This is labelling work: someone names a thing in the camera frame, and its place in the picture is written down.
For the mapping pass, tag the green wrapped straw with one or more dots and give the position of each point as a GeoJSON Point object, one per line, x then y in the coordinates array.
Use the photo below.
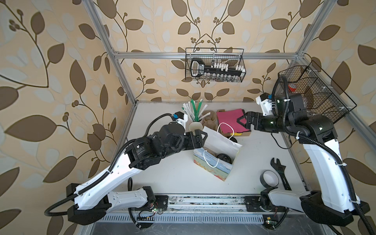
{"type": "Point", "coordinates": [196, 109]}

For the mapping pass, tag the black adjustable wrench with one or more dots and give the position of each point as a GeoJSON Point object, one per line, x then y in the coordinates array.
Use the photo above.
{"type": "Point", "coordinates": [280, 169]}

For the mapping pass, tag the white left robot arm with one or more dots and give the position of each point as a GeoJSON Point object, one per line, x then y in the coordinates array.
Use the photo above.
{"type": "Point", "coordinates": [89, 202]}

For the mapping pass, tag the brown cardboard napkin box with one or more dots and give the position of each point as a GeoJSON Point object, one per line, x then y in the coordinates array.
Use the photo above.
{"type": "Point", "coordinates": [238, 134]}

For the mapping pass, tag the black plastic cup lid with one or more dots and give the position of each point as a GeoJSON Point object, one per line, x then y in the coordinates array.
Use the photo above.
{"type": "Point", "coordinates": [225, 158]}

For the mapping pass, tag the black handheld tool in basket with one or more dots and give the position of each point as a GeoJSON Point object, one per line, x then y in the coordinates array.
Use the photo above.
{"type": "Point", "coordinates": [198, 69]}

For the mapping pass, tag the black wire basket right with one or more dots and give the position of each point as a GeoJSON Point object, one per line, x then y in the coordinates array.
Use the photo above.
{"type": "Point", "coordinates": [322, 94]}

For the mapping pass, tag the green white paper gift bag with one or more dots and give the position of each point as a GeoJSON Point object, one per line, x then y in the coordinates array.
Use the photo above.
{"type": "Point", "coordinates": [215, 144]}

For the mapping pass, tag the black wire basket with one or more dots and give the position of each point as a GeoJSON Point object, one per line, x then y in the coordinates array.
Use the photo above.
{"type": "Point", "coordinates": [230, 56]}
{"type": "Point", "coordinates": [322, 94]}

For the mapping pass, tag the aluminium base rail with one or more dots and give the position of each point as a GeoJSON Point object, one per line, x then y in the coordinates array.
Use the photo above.
{"type": "Point", "coordinates": [191, 203]}

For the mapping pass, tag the brown pulp cup carrier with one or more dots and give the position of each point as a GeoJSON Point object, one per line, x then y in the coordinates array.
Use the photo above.
{"type": "Point", "coordinates": [210, 120]}

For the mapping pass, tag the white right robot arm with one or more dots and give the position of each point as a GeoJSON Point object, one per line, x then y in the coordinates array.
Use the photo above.
{"type": "Point", "coordinates": [336, 203]}

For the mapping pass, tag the stack of paper cups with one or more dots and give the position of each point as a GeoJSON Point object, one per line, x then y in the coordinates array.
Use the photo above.
{"type": "Point", "coordinates": [195, 126]}

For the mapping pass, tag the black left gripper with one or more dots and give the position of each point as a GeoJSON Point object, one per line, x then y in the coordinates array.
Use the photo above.
{"type": "Point", "coordinates": [192, 144]}

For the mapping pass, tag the grey tape roll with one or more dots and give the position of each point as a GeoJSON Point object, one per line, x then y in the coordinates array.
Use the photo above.
{"type": "Point", "coordinates": [269, 179]}

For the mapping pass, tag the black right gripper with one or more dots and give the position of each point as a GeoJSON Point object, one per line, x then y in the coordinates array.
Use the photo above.
{"type": "Point", "coordinates": [255, 121]}

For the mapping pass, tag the white wrapped straw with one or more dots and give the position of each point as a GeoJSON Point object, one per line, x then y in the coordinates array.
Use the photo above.
{"type": "Point", "coordinates": [187, 110]}

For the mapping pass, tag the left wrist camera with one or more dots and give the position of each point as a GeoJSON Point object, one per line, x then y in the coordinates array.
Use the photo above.
{"type": "Point", "coordinates": [181, 118]}

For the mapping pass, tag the red capped clear bottle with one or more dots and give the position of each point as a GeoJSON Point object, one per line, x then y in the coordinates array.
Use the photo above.
{"type": "Point", "coordinates": [292, 87]}

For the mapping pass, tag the black wire basket rear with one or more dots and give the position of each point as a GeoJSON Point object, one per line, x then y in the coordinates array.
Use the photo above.
{"type": "Point", "coordinates": [230, 56]}

